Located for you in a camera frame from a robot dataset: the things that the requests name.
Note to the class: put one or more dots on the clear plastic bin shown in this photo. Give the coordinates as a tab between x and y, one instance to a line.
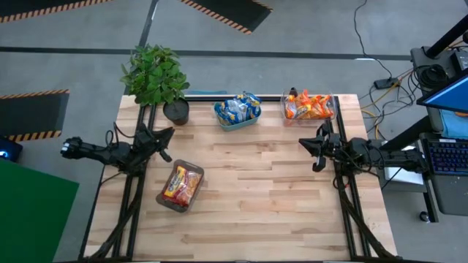
292	122

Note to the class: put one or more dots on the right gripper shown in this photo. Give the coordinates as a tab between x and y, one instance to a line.
333	148

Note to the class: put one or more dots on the black keyboard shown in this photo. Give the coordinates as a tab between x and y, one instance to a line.
449	157

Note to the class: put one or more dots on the blue-lit black device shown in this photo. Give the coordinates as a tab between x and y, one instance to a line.
7	150

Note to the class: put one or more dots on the black stand pole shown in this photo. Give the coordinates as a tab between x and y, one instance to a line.
446	36

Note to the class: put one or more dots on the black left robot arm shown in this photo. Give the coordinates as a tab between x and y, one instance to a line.
106	151

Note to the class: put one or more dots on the black diagonal desk pole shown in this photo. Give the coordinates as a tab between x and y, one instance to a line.
409	133

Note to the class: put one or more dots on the smoky grey plastic bin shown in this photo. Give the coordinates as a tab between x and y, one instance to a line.
161	200

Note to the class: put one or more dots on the hazard-striped black floor mat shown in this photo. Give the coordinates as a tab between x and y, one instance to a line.
234	11
29	113
36	5

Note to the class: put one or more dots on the computer monitor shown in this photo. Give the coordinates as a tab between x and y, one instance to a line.
449	95

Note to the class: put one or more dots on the small black clamp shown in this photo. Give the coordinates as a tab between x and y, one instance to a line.
293	90

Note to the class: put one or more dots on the grey workstation desk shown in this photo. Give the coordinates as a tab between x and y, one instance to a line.
453	197

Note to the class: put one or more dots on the teal plastic bin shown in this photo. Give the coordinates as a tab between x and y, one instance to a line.
237	126

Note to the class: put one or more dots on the black plant pot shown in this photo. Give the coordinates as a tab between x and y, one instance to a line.
176	111

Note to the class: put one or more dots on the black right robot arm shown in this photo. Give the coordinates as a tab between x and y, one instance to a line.
395	159

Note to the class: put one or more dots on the black caster wheel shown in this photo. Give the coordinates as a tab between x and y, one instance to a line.
424	216

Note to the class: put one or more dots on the white paper sheet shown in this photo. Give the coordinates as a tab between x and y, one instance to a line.
406	177

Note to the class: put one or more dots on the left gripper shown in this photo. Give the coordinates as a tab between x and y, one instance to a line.
146	140

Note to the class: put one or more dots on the green board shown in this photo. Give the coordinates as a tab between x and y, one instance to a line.
33	215

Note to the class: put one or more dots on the light blue cloth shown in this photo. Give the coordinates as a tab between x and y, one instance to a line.
455	124

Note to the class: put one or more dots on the red Maruchan noodle pack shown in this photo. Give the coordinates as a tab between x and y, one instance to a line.
174	182
192	186

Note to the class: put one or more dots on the black power adapter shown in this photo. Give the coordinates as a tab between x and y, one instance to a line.
385	83

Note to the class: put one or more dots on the grey computer case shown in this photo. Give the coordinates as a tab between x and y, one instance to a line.
420	58

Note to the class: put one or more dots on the green leafy plant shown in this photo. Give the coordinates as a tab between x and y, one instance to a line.
155	73

